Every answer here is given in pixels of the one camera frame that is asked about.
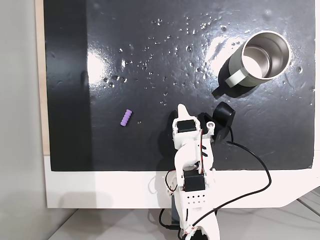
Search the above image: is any purple pen grip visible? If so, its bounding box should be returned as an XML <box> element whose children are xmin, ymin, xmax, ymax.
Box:
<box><xmin>120</xmin><ymin>109</ymin><xmax>134</xmax><ymax>127</ymax></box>

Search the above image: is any black glossy mat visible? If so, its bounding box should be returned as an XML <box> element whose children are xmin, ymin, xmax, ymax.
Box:
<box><xmin>42</xmin><ymin>0</ymin><xmax>315</xmax><ymax>173</ymax></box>

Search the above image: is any grey steel mug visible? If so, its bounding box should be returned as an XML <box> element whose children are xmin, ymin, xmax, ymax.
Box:
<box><xmin>211</xmin><ymin>30</ymin><xmax>292</xmax><ymax>99</ymax></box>

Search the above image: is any white tape red print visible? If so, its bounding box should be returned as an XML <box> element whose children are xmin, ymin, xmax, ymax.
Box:
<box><xmin>183</xmin><ymin>224</ymin><xmax>200</xmax><ymax>236</ymax></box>

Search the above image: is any white board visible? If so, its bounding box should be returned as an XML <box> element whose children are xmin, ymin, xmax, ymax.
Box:
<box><xmin>43</xmin><ymin>0</ymin><xmax>320</xmax><ymax>210</ymax></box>

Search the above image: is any light wooden board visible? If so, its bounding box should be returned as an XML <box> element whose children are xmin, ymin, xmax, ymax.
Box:
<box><xmin>34</xmin><ymin>0</ymin><xmax>52</xmax><ymax>156</ymax></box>

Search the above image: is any black camera box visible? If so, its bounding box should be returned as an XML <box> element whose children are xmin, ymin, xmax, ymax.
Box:
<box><xmin>212</xmin><ymin>101</ymin><xmax>236</xmax><ymax>142</ymax></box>

